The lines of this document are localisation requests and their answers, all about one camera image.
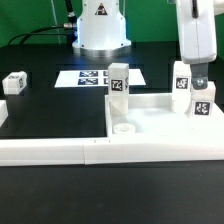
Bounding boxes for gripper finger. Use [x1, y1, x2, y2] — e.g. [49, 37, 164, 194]
[190, 63, 208, 90]

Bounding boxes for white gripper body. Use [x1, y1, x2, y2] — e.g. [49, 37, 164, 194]
[176, 0, 217, 64]

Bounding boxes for white square tabletop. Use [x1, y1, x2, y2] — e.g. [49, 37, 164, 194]
[105, 93, 224, 141]

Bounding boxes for white sheet with markers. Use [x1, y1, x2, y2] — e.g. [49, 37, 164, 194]
[54, 69, 145, 88]

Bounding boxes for white U-shaped obstacle fence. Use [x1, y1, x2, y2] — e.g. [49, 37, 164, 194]
[0, 95, 224, 167]

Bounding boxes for black cables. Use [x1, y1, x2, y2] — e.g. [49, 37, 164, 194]
[7, 0, 78, 46]

